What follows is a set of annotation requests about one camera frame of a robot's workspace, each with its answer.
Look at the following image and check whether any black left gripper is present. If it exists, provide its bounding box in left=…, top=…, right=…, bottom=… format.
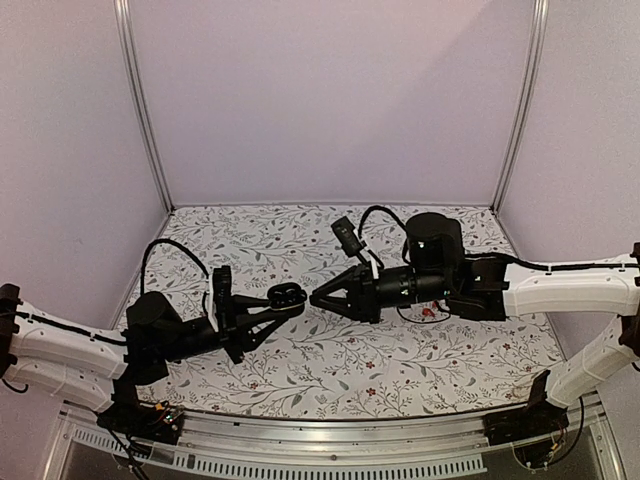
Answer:
left=159, top=295, right=287, bottom=364

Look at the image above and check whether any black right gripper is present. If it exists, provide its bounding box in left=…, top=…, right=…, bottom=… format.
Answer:
left=308, top=261, right=451, bottom=325

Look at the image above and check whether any black earbud charging case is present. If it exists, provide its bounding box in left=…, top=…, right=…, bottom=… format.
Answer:
left=267, top=282, right=307, bottom=310

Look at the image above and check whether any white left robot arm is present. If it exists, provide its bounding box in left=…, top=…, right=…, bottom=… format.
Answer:
left=1, top=266, right=307, bottom=434

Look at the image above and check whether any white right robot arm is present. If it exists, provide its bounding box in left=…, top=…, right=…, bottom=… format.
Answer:
left=310, top=213, right=639, bottom=436

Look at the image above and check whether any floral patterned table mat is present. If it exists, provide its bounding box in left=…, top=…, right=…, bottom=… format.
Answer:
left=138, top=205, right=562, bottom=419

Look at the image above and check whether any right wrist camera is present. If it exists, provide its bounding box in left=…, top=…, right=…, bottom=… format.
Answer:
left=331, top=216, right=364, bottom=258

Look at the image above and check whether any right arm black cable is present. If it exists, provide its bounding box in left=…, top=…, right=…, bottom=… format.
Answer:
left=357, top=204, right=409, bottom=251

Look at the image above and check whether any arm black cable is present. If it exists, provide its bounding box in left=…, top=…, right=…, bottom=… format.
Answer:
left=357, top=204, right=409, bottom=251
left=139, top=238, right=214, bottom=301

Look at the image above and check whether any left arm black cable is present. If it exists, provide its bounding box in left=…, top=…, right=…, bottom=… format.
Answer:
left=139, top=238, right=214, bottom=301

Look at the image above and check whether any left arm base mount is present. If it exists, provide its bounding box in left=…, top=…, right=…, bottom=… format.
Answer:
left=96, top=380, right=184, bottom=445

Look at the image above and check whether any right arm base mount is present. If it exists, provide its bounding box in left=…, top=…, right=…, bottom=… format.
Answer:
left=482, top=370, right=569, bottom=445

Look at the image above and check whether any left aluminium frame post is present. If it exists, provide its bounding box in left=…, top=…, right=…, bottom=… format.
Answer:
left=113, top=0, right=175, bottom=214

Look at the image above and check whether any aluminium frame post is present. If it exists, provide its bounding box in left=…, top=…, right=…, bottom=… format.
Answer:
left=490, top=0, right=549, bottom=217
left=113, top=0, right=175, bottom=214

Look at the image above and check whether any right aluminium frame post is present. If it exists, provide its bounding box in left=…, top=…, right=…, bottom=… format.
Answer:
left=490, top=0, right=549, bottom=217

